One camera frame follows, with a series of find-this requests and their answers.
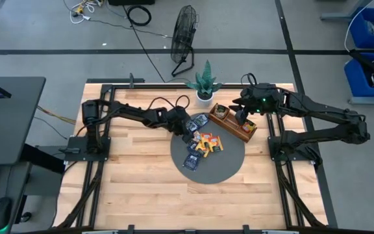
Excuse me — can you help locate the black flat box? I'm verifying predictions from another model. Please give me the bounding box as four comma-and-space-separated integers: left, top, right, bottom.
108, 0, 156, 6

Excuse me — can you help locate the black floor fan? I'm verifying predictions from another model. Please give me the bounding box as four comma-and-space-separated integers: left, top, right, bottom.
169, 4, 201, 78

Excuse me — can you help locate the coloured wire bundle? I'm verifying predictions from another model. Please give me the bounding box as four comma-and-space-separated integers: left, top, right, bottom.
36, 105, 77, 126

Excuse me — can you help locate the black desk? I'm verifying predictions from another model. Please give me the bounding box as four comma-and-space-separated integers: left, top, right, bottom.
0, 76, 47, 166

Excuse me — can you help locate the green plant in white pot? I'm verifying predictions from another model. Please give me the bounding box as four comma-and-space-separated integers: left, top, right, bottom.
184, 60, 224, 108

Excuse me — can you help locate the grey desk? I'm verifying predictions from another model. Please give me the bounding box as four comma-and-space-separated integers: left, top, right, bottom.
0, 161, 34, 234

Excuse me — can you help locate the blue plastic bin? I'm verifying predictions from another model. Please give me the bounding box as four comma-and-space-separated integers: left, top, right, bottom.
349, 6, 374, 50
343, 51, 374, 98

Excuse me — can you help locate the black computer mouse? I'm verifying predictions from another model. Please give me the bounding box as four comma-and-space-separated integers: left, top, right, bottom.
0, 196, 13, 231

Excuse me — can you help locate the green tea packet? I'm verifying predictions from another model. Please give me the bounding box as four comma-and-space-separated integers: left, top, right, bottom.
214, 105, 229, 118

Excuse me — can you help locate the black aluminium table frame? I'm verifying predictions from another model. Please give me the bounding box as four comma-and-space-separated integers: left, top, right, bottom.
53, 77, 340, 234

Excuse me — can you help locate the silver aluminium profile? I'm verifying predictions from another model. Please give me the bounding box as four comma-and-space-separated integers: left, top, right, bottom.
261, 229, 300, 234
81, 229, 119, 234

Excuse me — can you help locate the grey round woven placemat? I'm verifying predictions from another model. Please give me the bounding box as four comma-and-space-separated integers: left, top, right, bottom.
169, 112, 246, 185

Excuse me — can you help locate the black power cable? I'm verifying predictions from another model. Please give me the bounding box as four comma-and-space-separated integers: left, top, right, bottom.
121, 4, 175, 84

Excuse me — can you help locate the white and yellow cable bundle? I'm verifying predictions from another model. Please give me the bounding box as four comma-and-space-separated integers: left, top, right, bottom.
62, 0, 105, 25

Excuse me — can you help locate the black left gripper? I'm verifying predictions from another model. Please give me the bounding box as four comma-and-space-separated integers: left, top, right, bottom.
166, 107, 197, 144

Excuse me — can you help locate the wooden tea organiser tray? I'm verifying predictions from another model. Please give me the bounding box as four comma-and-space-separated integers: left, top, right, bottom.
208, 103, 258, 144

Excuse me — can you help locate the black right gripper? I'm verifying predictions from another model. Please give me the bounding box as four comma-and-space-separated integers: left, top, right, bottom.
234, 84, 274, 126

